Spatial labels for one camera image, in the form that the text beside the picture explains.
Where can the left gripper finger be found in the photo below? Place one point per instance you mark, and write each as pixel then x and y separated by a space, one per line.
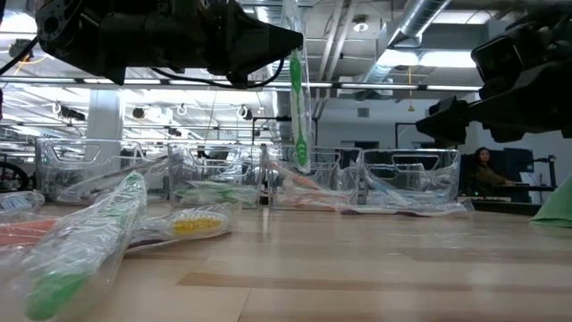
pixel 259 44

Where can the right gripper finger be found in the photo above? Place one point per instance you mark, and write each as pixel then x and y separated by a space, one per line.
pixel 447 121

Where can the green white toothbrush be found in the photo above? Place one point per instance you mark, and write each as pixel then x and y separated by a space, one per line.
pixel 210 184
pixel 214 197
pixel 53 290
pixel 297 112

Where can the purple white toothbrush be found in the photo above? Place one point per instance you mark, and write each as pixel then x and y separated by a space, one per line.
pixel 134 172
pixel 147 244
pixel 89 195
pixel 402 210

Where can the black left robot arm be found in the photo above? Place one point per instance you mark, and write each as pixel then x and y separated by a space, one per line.
pixel 67 36

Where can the clear plastic bin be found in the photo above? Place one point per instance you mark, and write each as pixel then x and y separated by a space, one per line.
pixel 53 152
pixel 451 161
pixel 348 156
pixel 179 154

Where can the ceiling light panel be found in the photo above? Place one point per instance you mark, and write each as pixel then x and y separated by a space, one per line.
pixel 429 58

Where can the person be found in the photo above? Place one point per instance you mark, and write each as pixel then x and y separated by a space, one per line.
pixel 485 174

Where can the black monitors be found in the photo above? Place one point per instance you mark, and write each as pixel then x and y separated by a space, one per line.
pixel 518 165

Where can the black stand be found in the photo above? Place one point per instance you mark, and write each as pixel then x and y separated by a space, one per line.
pixel 552 170

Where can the long light bar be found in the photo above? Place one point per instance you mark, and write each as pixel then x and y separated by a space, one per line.
pixel 380 86

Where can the round ceiling lamp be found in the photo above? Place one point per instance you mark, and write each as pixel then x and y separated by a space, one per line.
pixel 360 23

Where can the green cloth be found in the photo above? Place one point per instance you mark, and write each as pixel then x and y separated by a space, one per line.
pixel 556 205

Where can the white pillar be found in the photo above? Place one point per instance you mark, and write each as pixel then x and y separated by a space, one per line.
pixel 105 147

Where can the black wheel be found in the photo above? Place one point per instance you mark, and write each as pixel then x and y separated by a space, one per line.
pixel 11 176

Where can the black frame rig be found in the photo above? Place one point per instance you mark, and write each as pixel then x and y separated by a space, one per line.
pixel 402 124

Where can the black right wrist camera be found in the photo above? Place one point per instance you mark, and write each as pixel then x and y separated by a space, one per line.
pixel 498 58

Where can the silver round ventilation duct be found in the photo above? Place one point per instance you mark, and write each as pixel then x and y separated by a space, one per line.
pixel 279 107

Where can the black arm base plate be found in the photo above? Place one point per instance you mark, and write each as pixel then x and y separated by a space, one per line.
pixel 505 208

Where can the silver slanted ventilation duct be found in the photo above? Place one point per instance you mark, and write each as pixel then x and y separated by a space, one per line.
pixel 415 18

